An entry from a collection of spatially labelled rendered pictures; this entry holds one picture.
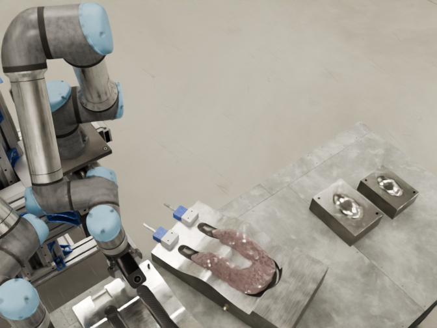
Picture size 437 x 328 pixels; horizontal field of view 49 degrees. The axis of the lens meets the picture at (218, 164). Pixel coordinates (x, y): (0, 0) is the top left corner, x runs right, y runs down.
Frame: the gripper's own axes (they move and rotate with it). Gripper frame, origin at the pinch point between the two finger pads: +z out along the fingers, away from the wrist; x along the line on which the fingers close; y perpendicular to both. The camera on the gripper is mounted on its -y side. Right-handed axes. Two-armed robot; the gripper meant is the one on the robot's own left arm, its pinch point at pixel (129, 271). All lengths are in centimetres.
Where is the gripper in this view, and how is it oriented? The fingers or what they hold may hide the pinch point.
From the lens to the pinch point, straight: 147.2
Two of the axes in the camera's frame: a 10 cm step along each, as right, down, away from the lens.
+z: -0.1, 4.9, 8.7
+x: -7.9, 5.3, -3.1
